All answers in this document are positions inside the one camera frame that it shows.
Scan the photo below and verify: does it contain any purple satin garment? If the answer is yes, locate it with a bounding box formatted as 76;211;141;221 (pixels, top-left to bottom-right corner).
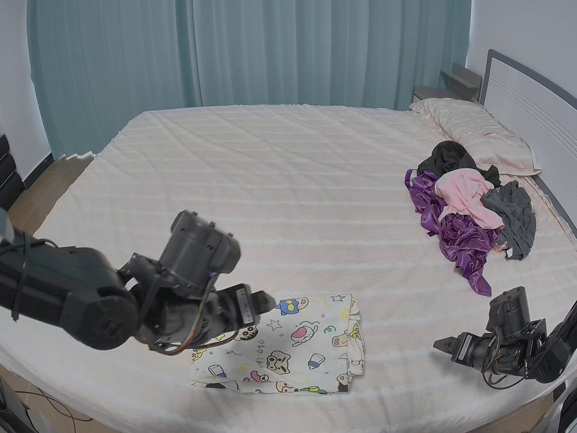
404;169;493;297

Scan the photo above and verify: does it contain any black garment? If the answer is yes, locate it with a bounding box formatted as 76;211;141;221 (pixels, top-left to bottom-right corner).
417;140;502;188

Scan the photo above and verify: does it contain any blue-green curtain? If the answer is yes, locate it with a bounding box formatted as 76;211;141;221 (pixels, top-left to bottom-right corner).
191;0;472;112
27;0;201;159

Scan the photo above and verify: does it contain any bed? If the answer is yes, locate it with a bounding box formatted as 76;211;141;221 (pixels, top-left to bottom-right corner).
0;49;577;433

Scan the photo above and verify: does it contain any cream pillow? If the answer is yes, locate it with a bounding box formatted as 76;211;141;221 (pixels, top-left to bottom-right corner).
409;97;544;177

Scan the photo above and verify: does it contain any grey bedside table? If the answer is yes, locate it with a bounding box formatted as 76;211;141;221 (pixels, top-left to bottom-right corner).
412;63;482;105

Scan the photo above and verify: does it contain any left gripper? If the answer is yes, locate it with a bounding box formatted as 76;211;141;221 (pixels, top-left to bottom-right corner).
197;283;262;347

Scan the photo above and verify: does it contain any black chest of drawers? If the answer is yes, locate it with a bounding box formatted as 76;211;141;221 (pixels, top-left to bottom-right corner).
0;134;23;212

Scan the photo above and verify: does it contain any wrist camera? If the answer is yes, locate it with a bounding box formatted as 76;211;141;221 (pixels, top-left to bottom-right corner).
489;286;548;346
118;210;241;301

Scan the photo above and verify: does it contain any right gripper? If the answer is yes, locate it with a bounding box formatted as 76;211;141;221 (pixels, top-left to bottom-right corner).
451;332;497;372

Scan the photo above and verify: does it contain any pink garment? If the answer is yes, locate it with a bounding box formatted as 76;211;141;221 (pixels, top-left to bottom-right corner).
434;167;506;248

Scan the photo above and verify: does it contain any white printed pyjama top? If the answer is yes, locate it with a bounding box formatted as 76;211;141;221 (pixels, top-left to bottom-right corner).
189;293;366;395

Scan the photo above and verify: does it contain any dark grey garment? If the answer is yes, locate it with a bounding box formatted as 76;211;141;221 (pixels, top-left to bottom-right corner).
480;181;537;261

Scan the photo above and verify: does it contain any black cable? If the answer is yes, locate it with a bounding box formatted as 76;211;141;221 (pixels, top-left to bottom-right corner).
14;388;93;423

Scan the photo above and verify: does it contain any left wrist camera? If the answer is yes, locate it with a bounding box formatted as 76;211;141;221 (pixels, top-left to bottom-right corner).
118;210;241;301

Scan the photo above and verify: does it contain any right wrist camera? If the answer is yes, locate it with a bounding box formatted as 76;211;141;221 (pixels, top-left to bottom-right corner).
489;286;548;346

